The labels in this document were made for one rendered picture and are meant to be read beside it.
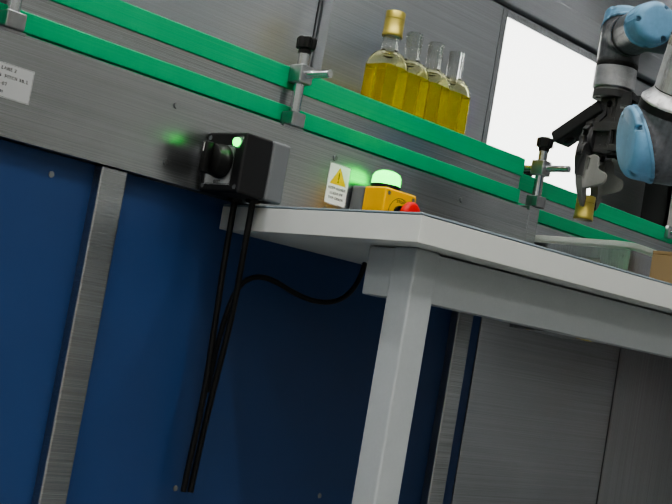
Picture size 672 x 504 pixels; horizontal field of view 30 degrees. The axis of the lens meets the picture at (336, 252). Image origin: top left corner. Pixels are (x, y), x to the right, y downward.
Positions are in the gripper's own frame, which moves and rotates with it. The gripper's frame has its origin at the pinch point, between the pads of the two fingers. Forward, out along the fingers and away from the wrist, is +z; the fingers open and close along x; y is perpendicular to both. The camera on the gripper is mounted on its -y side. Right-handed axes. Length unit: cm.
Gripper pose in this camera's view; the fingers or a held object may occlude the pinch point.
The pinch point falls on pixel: (585, 200)
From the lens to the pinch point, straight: 230.9
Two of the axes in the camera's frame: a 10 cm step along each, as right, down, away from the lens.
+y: 7.2, 0.7, -6.9
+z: -1.7, 9.8, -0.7
